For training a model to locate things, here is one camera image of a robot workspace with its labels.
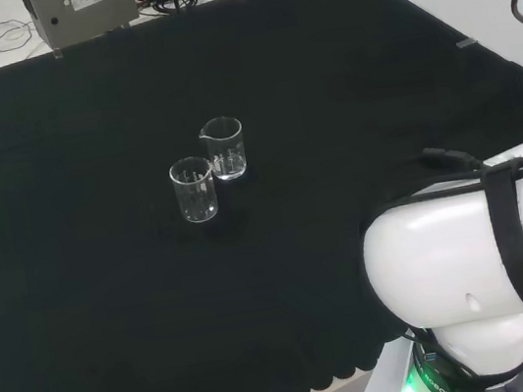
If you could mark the clear glass beaker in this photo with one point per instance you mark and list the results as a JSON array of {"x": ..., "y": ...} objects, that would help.
[
  {"x": 227, "y": 154},
  {"x": 196, "y": 196}
]

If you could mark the black bench cloth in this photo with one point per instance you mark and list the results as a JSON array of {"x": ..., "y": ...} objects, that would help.
[{"x": 109, "y": 304}]

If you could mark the grey metal box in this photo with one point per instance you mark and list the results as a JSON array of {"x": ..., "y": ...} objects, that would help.
[{"x": 83, "y": 10}]

